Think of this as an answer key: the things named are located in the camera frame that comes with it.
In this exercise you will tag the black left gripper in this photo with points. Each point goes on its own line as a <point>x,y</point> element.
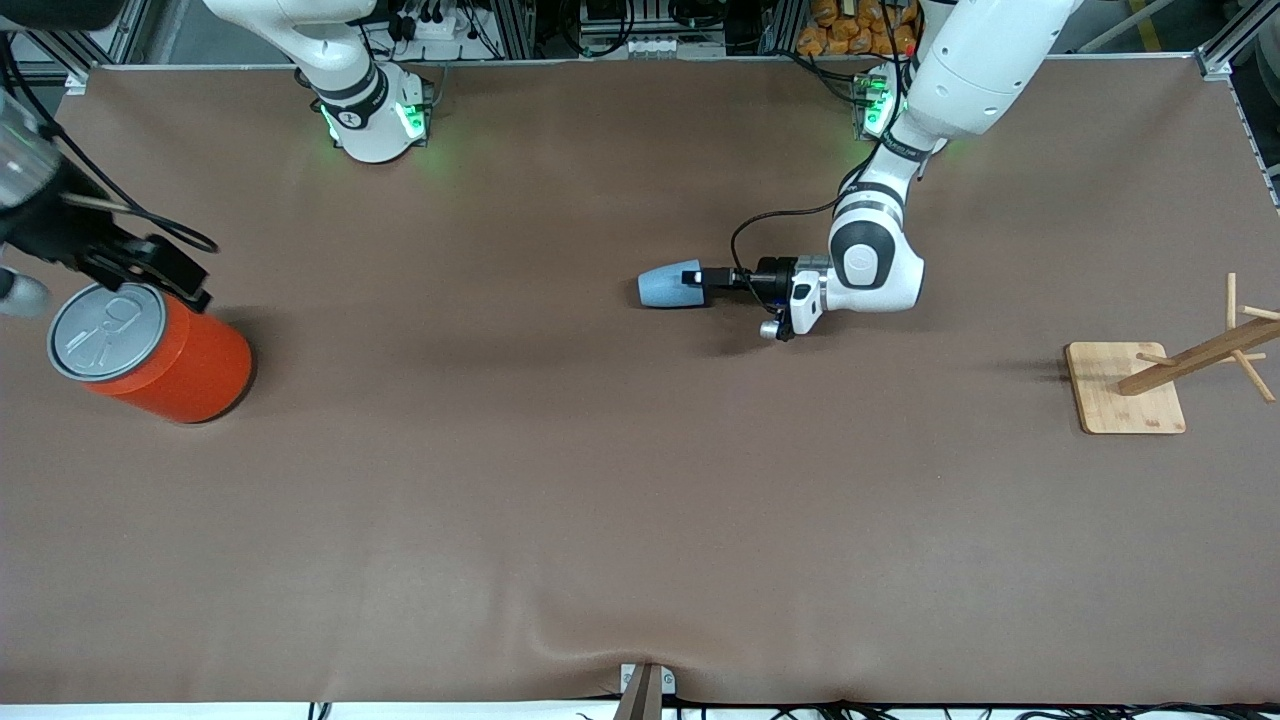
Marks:
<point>770,278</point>

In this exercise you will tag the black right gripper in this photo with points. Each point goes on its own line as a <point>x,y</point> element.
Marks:
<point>52,232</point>

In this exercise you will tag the light blue plastic cup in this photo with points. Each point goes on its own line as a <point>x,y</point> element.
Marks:
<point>665,285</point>

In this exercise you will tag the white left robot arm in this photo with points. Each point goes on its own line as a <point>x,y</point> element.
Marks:
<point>970,70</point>

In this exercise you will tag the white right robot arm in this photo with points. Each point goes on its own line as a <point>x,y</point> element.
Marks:
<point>370,130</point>

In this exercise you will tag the large orange can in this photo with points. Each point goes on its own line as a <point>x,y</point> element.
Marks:
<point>190,365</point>

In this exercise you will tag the brown table cover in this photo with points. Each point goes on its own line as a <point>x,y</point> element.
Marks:
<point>640,500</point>

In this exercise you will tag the small white socket strip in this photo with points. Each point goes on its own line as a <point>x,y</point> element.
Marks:
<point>657,46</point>

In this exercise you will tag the bag of orange snacks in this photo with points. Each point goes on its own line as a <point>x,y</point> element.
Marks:
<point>850,30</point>

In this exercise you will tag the white power strip with plugs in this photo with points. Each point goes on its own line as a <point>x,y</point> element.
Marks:
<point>432,25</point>

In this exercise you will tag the wooden mug tree stand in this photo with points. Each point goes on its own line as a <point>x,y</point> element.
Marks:
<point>1125,400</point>

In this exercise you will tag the aluminium frame profile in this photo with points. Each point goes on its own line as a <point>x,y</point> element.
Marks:
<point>100,45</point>
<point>1230,45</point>

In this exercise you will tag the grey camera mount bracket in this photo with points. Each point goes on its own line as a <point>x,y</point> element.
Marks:
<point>645,690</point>

